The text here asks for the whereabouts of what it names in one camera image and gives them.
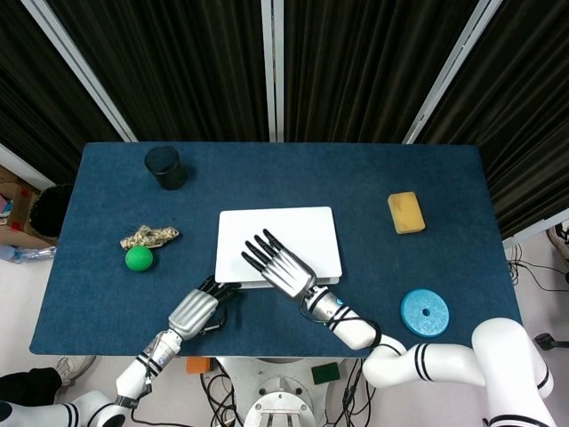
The white robot torso base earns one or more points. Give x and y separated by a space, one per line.
275 378

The black mesh wastebasket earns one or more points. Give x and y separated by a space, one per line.
49 211

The black power adapter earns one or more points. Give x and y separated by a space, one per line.
544 340

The white screen frame foot rail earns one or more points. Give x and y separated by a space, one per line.
22 164
538 229

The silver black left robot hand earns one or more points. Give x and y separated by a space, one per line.
193 311

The white laptop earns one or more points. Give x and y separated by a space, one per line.
311 231

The slanted white screen frame post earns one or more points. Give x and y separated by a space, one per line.
89 75
444 75

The blue round disc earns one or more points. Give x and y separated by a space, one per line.
418 320

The blue tablecloth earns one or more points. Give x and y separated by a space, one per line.
111 302

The black mesh pen cup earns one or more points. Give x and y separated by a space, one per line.
166 171

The clear crumpled plastic packaging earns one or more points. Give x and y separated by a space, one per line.
33 254

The upright white screen frame post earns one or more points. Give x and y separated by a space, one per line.
272 66

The dark curtain panel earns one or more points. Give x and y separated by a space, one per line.
355 66
178 66
524 111
26 102

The yellow sponge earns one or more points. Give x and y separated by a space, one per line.
406 212

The green block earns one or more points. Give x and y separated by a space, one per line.
325 373

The green ball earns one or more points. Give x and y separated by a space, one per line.
139 258

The brown cardboard box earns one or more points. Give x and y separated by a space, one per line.
20 209

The black trouser leg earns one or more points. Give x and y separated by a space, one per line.
26 384

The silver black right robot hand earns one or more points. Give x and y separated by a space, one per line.
289 276

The orange block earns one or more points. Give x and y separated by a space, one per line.
197 364

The white sneaker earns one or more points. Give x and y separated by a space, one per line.
73 369
560 238

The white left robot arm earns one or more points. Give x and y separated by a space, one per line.
133 378

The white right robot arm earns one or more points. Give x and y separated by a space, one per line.
355 333

